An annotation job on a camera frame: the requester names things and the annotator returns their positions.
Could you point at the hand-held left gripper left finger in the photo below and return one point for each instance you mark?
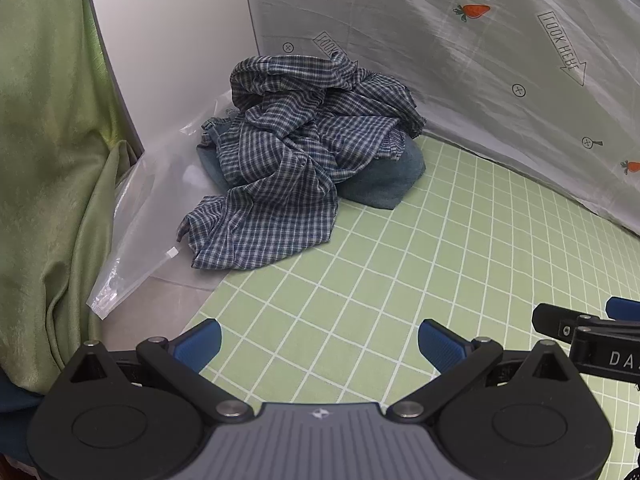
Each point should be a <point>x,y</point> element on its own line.
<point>200,345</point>

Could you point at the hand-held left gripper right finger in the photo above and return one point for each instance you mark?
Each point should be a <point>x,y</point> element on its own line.
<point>440,345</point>

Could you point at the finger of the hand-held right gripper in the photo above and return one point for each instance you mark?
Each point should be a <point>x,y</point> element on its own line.
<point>600,355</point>
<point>625,308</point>

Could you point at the blue plaid shirt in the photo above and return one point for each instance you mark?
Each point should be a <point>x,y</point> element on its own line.
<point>280,185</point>

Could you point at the green grid mat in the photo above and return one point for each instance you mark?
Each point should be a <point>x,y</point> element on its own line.
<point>400,270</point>

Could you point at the clear plastic bag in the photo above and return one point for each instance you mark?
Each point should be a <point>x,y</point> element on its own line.
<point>145,220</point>

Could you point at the blue denim jeans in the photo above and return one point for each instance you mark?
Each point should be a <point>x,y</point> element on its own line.
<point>385,180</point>

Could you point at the dark blue cloth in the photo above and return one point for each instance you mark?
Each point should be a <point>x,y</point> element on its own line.
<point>17,410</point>

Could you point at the green curtain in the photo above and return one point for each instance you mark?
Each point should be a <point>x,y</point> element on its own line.
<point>45,160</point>

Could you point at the white carrot print curtain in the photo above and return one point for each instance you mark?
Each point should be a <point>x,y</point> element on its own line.
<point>450,60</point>

